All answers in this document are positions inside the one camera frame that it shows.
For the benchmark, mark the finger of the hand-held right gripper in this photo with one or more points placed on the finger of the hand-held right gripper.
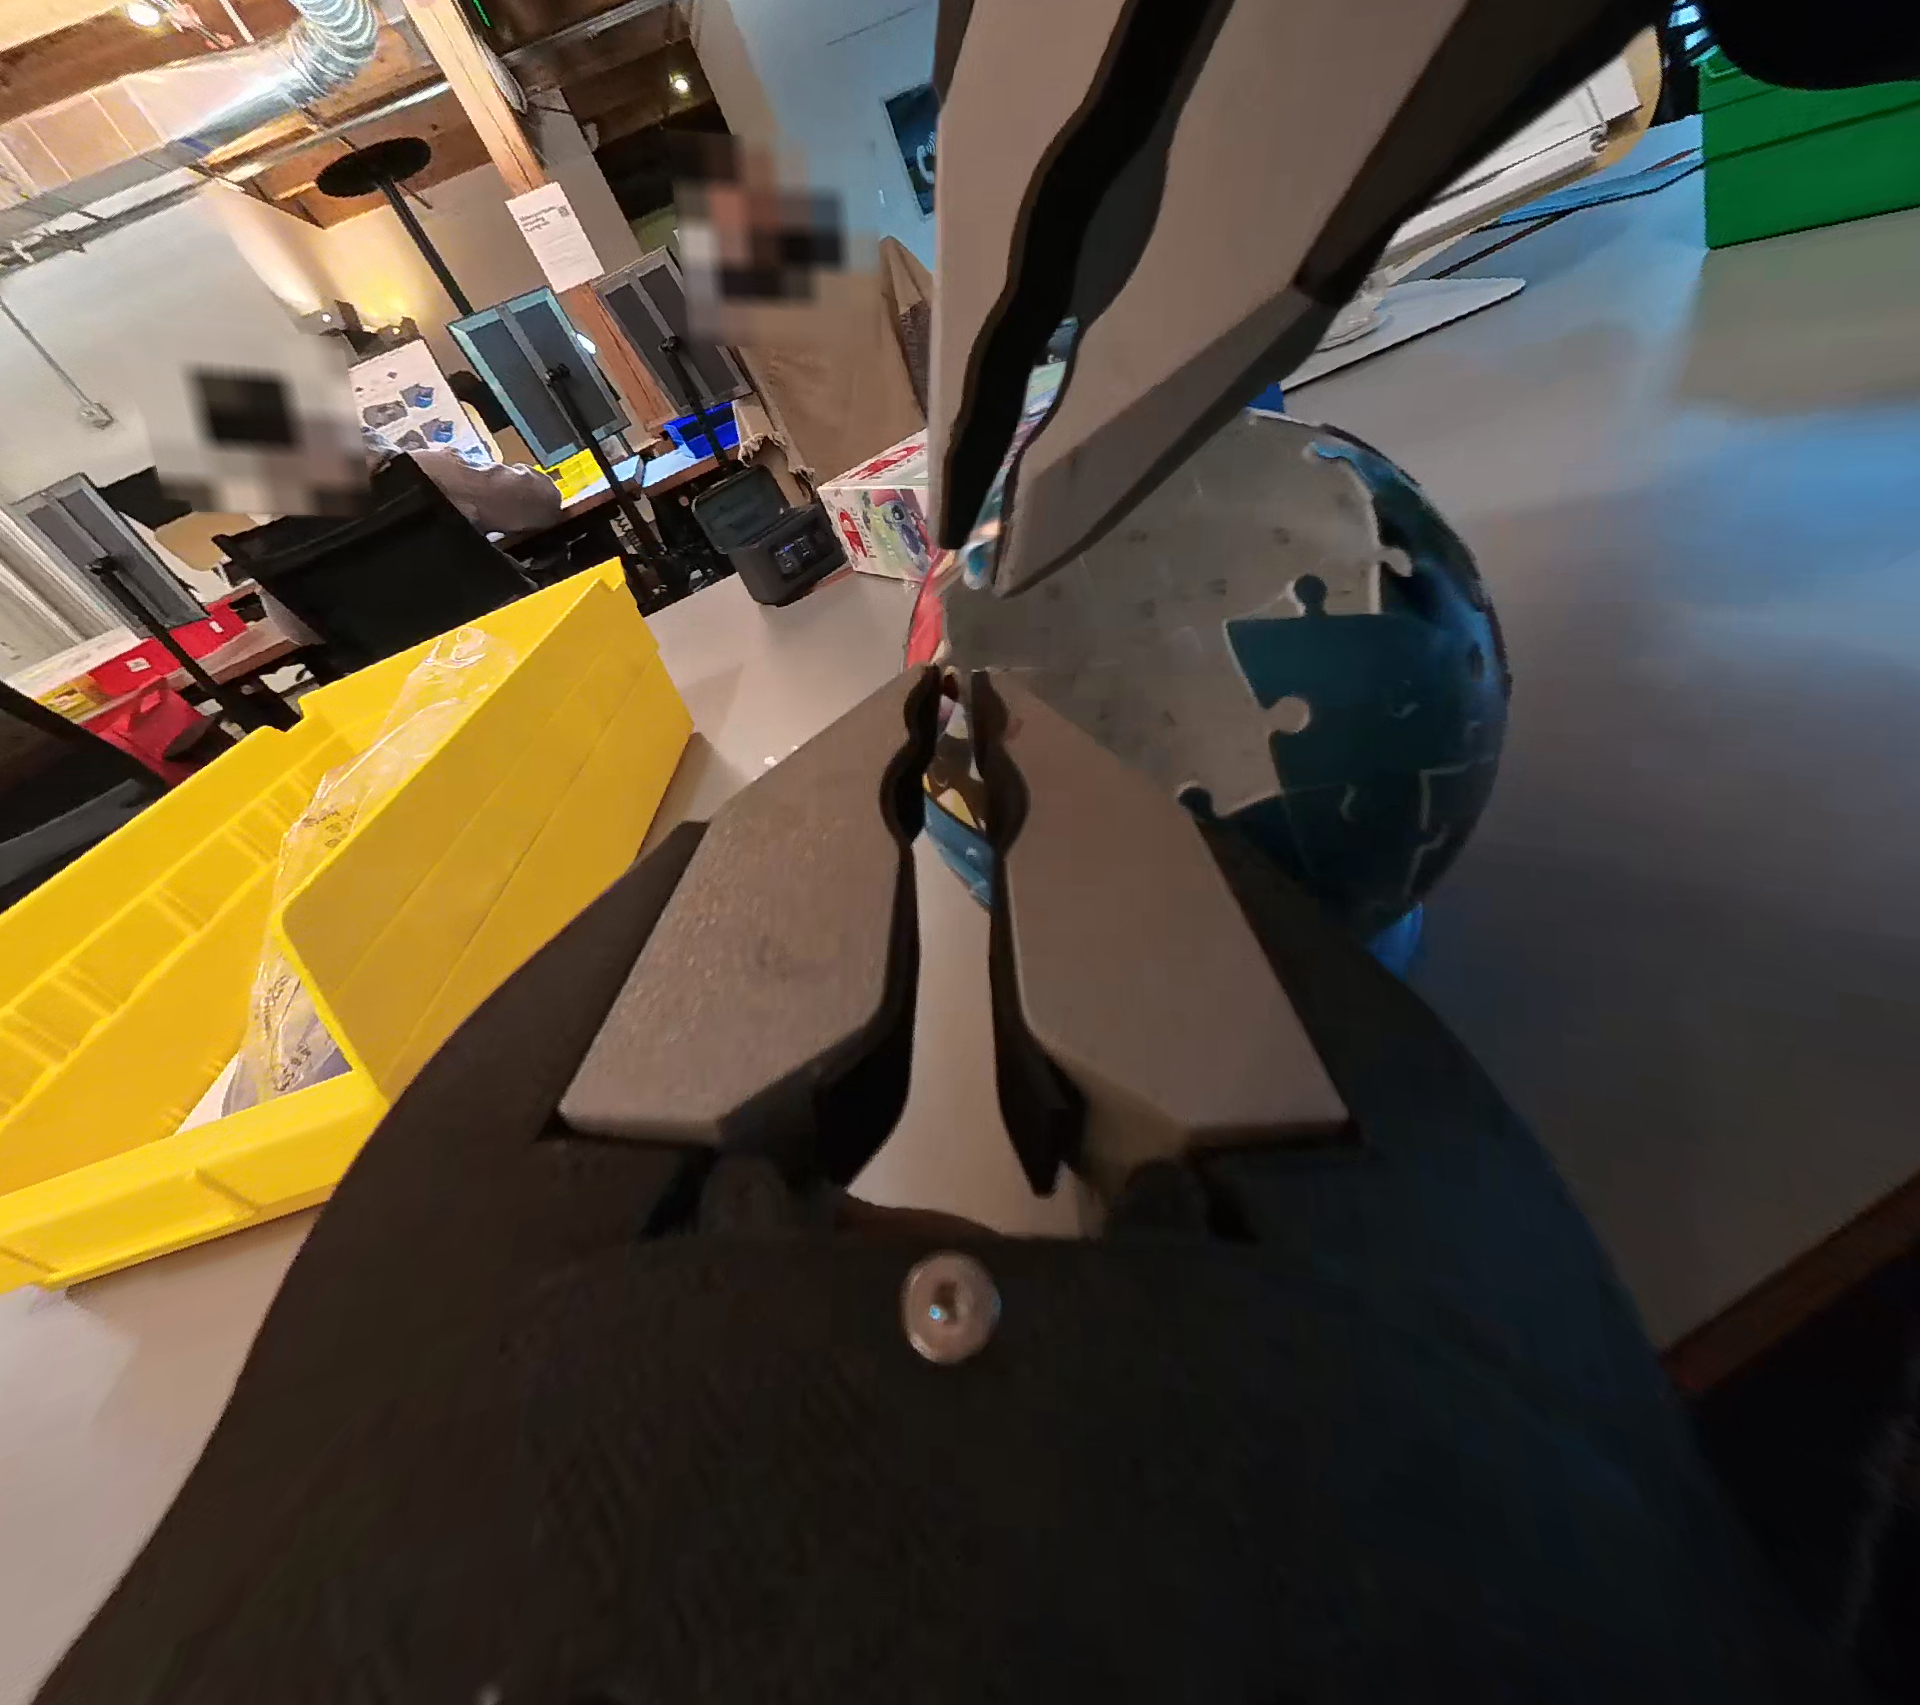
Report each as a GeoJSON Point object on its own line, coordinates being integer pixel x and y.
{"type": "Point", "coordinates": [1351, 115]}
{"type": "Point", "coordinates": [1021, 85]}

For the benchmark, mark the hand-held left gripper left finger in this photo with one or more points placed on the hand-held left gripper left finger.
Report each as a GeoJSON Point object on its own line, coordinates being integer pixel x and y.
{"type": "Point", "coordinates": [735, 956]}

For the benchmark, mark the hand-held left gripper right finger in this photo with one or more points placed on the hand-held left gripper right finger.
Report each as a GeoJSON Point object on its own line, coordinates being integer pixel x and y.
{"type": "Point", "coordinates": [1155, 971]}

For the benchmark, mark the blue puzzle ball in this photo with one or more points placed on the blue puzzle ball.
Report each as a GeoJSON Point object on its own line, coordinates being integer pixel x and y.
{"type": "Point", "coordinates": [1351, 715]}

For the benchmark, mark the blue ball stand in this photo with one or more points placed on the blue ball stand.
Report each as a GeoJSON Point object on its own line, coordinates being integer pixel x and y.
{"type": "Point", "coordinates": [1395, 943]}

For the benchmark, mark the white puzzle carton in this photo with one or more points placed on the white puzzle carton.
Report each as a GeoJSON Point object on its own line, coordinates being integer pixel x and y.
{"type": "Point", "coordinates": [879, 513]}

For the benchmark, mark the green box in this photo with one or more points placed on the green box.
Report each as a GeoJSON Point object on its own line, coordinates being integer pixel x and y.
{"type": "Point", "coordinates": [1815, 161]}

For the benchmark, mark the yellow plastic bin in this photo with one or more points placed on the yellow plastic bin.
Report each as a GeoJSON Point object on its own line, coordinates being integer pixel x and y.
{"type": "Point", "coordinates": [495, 804]}

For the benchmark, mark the black power station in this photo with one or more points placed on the black power station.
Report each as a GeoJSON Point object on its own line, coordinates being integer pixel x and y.
{"type": "Point", "coordinates": [764, 542]}

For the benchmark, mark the grey panel on stand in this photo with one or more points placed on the grey panel on stand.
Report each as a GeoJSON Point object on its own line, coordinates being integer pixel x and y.
{"type": "Point", "coordinates": [669, 325]}
{"type": "Point", "coordinates": [105, 551]}
{"type": "Point", "coordinates": [533, 371]}

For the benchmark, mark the clear plastic bag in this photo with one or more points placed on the clear plastic bag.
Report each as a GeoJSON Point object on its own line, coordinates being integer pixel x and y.
{"type": "Point", "coordinates": [322, 834]}

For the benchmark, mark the white paper notice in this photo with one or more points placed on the white paper notice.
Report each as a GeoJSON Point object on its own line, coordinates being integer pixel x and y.
{"type": "Point", "coordinates": [555, 235]}

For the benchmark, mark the black office chair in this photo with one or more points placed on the black office chair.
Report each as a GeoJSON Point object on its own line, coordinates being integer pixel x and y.
{"type": "Point", "coordinates": [374, 557]}

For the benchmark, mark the red tool case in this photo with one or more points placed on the red tool case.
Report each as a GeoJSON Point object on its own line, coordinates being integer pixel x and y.
{"type": "Point", "coordinates": [150, 715]}

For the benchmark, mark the white printed carton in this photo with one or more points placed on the white printed carton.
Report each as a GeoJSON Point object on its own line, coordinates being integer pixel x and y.
{"type": "Point", "coordinates": [412, 401]}

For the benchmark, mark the dark wall poster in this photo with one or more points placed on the dark wall poster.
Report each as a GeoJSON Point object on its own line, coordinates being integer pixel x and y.
{"type": "Point", "coordinates": [910, 153]}

